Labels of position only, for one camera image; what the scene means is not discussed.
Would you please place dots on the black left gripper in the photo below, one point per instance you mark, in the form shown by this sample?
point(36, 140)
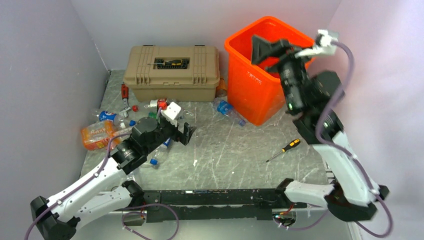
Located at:
point(177, 135)

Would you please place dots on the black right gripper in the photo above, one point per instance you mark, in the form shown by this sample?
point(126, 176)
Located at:
point(261, 48)

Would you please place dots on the blue label bottle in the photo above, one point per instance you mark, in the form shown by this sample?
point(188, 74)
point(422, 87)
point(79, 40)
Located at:
point(226, 109)

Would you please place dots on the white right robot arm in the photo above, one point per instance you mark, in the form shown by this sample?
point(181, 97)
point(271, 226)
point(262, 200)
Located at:
point(352, 195)

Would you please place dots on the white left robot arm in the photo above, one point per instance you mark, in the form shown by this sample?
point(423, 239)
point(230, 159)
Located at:
point(59, 216)

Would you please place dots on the orange plastic bin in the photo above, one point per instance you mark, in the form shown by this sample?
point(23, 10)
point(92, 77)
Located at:
point(256, 94)

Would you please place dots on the red label clear bottle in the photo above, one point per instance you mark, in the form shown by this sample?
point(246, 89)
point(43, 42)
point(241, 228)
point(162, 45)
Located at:
point(156, 102)

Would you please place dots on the tan plastic toolbox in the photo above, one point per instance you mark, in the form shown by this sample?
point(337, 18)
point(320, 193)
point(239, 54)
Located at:
point(193, 81)

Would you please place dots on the orange bottle behind toolbox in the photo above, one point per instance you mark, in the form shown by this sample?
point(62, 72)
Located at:
point(221, 90)

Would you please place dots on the black yellow screwdriver on toolbox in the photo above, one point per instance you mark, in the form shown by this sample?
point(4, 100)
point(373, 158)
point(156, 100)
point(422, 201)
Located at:
point(175, 62)

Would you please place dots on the pepsi bottle far left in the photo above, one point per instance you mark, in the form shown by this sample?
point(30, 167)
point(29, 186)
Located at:
point(119, 121)

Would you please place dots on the crushed orange label bottle left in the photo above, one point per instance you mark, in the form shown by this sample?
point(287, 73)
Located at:
point(97, 135)

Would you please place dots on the yellow black screwdriver on table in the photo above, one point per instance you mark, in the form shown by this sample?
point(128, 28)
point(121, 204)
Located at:
point(294, 143)

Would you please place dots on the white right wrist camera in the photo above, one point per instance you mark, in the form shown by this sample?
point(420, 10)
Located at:
point(323, 45)

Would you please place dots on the red handled tool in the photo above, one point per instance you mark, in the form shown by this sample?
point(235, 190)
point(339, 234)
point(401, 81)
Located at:
point(125, 101)

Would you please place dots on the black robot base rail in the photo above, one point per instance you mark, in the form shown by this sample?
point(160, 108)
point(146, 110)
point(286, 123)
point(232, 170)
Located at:
point(210, 204)

